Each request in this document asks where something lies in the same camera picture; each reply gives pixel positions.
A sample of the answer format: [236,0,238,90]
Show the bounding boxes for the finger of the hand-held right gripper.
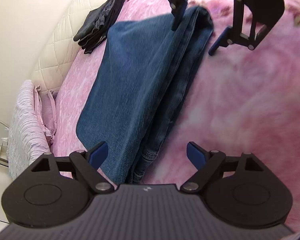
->
[156,0,203,31]
[208,0,274,56]

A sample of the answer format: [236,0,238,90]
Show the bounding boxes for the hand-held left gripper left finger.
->
[30,141,115,194]

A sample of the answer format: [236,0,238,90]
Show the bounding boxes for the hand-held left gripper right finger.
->
[180,141,269,194]

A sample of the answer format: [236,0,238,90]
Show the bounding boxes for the blue jeans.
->
[76,5,214,184]

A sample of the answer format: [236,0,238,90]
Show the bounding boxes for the black folded pants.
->
[84,0,127,54]

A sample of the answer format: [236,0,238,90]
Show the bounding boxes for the pink pillow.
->
[34,85,59,146]

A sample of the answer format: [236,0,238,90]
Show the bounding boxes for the pink floral blanket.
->
[51,0,300,230]

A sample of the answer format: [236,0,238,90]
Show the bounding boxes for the striped pale pink quilt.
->
[7,79,52,180]

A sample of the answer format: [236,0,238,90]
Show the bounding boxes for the dark grey folded jeans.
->
[73,0,115,47]

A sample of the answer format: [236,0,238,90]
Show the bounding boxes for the white quilted headboard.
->
[27,0,128,98]

